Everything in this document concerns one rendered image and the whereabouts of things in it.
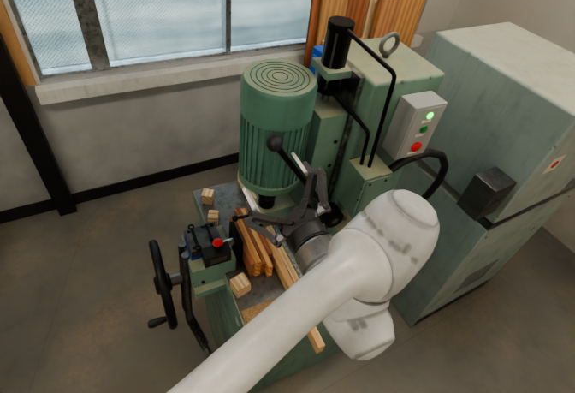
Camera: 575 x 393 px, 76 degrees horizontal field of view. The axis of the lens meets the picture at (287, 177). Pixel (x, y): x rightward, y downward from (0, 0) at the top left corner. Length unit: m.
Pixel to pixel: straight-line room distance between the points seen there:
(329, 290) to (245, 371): 0.13
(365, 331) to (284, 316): 0.19
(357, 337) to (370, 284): 0.14
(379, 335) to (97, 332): 1.75
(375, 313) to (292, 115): 0.44
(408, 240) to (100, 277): 2.02
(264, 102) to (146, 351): 1.56
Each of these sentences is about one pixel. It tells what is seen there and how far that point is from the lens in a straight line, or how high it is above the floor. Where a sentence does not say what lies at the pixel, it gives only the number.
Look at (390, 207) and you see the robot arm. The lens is 0.49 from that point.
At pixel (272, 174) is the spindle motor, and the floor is 1.28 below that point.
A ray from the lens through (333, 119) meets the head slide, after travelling 0.91.
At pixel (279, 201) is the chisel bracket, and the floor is 1.07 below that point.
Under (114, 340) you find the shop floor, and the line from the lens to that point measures 2.15.
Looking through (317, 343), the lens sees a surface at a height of 0.94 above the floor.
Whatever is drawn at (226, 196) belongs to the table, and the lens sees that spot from 1.38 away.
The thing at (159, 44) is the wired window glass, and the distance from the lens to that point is 2.26.
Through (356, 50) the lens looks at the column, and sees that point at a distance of 1.00.
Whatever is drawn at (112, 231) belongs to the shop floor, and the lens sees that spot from 2.51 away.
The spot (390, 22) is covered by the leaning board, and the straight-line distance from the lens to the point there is 2.60.
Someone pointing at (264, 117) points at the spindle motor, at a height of 1.45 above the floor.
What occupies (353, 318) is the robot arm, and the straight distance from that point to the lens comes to 0.61.
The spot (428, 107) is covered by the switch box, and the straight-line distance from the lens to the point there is 0.93.
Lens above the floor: 1.92
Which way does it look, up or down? 44 degrees down
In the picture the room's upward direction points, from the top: 9 degrees clockwise
